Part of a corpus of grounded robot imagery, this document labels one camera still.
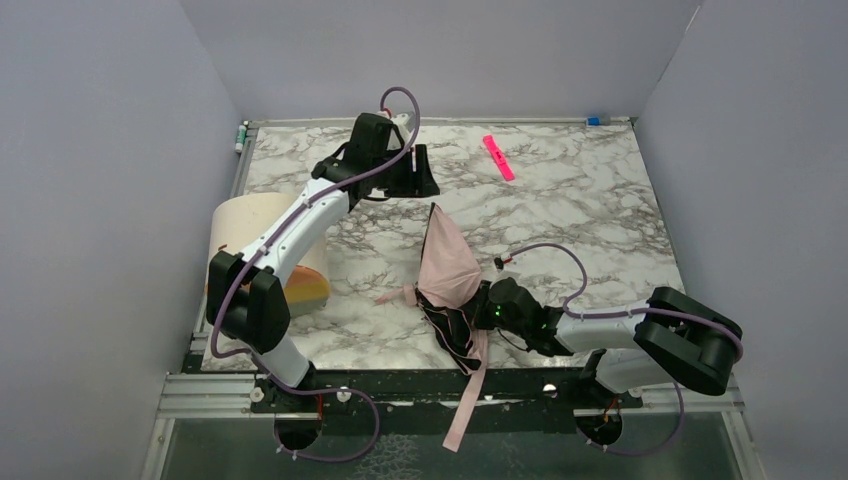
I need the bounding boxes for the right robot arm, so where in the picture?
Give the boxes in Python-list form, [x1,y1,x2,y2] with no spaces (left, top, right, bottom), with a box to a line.
[474,278,743,396]

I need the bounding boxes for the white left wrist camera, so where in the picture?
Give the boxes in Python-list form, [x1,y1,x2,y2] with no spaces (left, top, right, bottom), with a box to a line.
[378,110,415,150]

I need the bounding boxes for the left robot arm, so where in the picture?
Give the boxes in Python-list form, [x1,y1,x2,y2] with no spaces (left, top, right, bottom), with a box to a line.
[205,112,428,389]

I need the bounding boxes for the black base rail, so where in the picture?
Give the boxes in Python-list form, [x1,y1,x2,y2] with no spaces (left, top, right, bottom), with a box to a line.
[250,367,642,435]

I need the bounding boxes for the pink highlighter marker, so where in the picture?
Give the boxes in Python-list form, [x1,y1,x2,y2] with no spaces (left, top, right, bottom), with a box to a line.
[482,135,515,182]

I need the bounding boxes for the green white marker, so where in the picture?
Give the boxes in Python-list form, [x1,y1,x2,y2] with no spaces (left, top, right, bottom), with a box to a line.
[234,124,247,154]

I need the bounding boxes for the cream cylindrical umbrella bin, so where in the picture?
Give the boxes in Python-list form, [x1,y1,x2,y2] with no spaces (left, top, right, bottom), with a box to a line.
[205,192,331,318]

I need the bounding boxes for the pink folding umbrella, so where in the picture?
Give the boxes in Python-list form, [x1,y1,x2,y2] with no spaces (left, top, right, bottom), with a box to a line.
[375,203,489,453]

